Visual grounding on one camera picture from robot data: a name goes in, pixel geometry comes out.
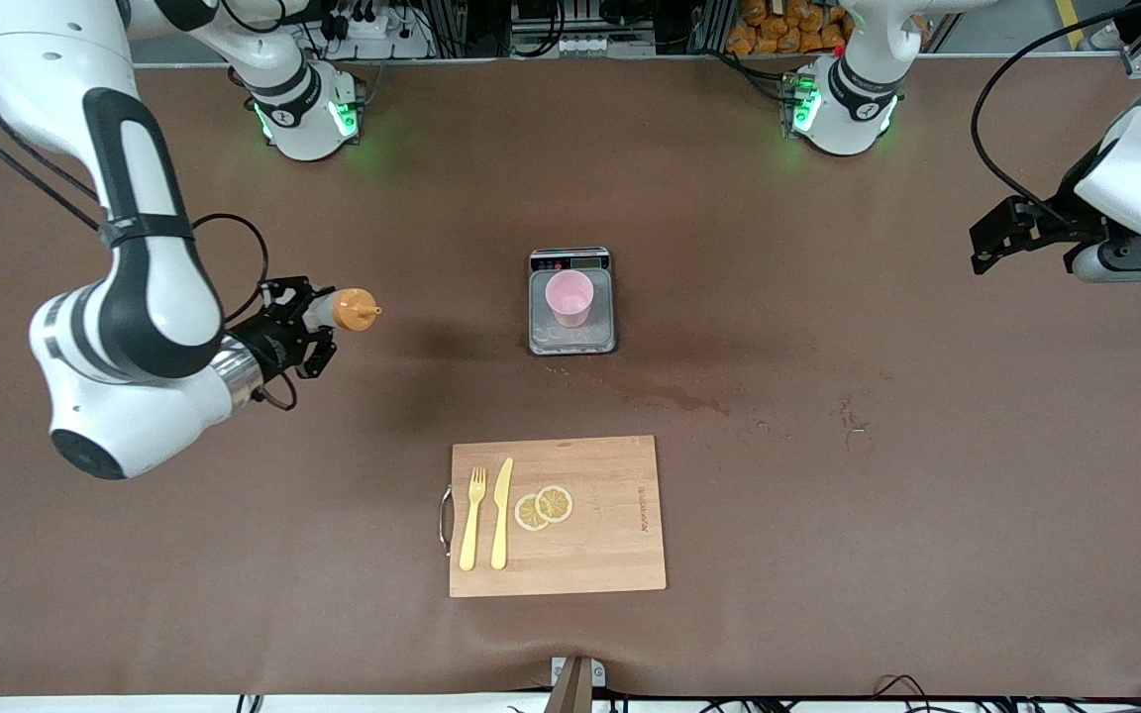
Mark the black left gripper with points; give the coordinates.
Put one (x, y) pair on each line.
(1068, 227)

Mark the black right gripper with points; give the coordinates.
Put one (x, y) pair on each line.
(269, 340)

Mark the clear sauce bottle orange cap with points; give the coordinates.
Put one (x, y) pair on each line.
(355, 309)

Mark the pink plastic cup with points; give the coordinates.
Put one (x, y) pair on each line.
(569, 297)

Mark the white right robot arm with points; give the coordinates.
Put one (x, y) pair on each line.
(145, 297)

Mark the yellow plastic fork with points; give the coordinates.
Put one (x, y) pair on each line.
(471, 525)

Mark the silver digital kitchen scale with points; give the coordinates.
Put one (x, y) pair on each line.
(570, 342)

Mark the yellow plastic knife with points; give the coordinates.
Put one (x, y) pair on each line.
(501, 515)

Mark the lemon slice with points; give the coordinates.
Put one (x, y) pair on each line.
(527, 515)
(556, 503)

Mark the white power strip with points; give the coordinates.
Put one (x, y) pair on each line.
(372, 30)

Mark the wooden cutting board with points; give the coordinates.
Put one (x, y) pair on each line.
(590, 555)

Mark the orange snack packets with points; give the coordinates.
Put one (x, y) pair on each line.
(778, 25)

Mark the white electronics box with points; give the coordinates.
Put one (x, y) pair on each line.
(580, 44)

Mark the metal table edge bracket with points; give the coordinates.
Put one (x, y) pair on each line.
(575, 678)

